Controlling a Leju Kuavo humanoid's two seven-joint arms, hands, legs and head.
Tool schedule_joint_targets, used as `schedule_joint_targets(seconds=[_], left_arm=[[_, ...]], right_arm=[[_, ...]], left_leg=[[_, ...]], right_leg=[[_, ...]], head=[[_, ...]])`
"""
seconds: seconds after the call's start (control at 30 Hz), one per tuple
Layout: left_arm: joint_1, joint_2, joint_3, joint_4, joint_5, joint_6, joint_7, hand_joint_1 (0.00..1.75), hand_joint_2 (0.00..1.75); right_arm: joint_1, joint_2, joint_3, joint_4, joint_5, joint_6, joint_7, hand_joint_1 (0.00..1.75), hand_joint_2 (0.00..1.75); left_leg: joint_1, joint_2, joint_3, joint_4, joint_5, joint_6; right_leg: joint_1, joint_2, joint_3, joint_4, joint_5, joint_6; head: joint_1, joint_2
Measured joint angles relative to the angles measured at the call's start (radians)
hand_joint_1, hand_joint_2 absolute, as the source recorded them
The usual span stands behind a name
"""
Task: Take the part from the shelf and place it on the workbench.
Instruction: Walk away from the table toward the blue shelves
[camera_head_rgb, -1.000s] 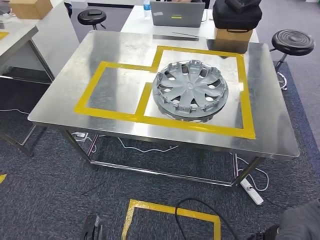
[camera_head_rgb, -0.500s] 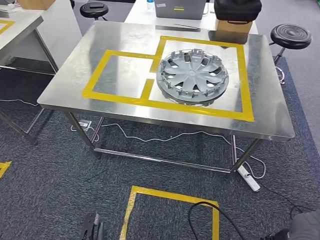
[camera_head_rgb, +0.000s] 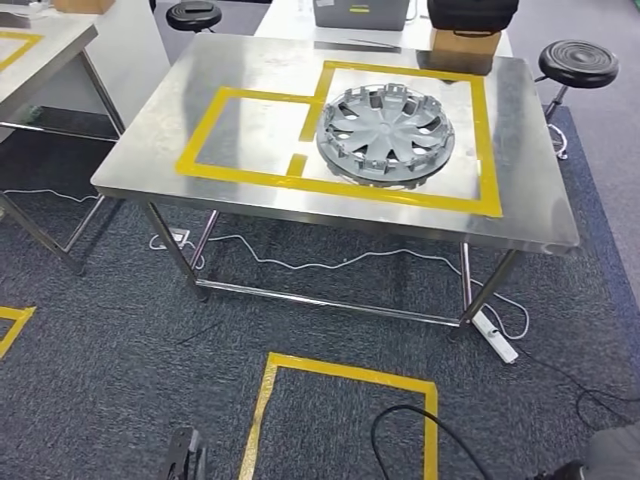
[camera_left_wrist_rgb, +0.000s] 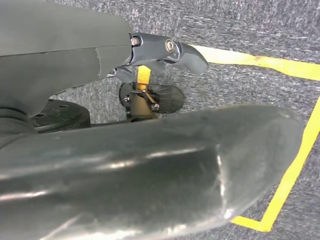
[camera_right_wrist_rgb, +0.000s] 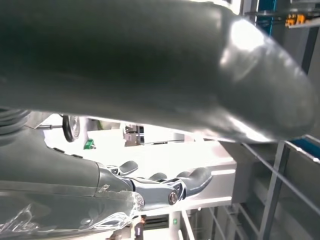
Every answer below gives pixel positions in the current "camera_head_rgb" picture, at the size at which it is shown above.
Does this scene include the steel workbench with single frame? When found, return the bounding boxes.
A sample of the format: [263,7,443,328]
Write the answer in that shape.
[0,13,126,276]

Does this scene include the thin black floor cable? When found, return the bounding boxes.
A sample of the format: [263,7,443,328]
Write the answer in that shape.
[515,344,640,431]

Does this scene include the long white power strip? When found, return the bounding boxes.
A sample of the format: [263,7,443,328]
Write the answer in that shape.
[472,309,520,366]

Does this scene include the silver wheel hubcap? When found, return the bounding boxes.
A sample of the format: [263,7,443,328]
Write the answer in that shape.
[315,82,456,191]

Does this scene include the thin white floor cable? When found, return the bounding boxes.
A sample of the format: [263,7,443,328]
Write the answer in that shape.
[0,188,101,205]

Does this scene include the yellow double tape frame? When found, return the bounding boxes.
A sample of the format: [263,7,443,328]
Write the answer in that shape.
[174,60,503,219]

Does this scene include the brown cardboard box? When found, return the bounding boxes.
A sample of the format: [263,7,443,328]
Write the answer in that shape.
[52,0,116,16]
[430,27,502,58]

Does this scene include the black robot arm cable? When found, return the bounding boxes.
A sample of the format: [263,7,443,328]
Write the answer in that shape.
[371,405,497,480]

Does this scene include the grey laptop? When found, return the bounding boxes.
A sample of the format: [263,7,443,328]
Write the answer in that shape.
[313,0,411,32]

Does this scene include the long white floor cable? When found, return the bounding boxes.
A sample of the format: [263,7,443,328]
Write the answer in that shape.
[149,231,530,341]

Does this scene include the black bag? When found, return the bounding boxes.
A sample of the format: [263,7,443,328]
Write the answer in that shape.
[427,0,520,36]

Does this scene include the black round stool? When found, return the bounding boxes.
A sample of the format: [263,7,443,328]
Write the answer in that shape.
[165,0,223,34]
[534,39,620,162]

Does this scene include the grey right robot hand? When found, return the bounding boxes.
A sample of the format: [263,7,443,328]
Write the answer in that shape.
[582,423,640,480]

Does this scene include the steel workbench with double frame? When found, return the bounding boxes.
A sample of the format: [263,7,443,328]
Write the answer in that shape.
[91,33,581,342]

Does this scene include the yellow single tape frame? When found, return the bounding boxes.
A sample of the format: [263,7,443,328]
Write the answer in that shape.
[0,29,45,73]

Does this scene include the yellow floor tape frame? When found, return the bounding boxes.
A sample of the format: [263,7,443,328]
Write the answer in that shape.
[238,352,439,480]
[0,305,37,360]

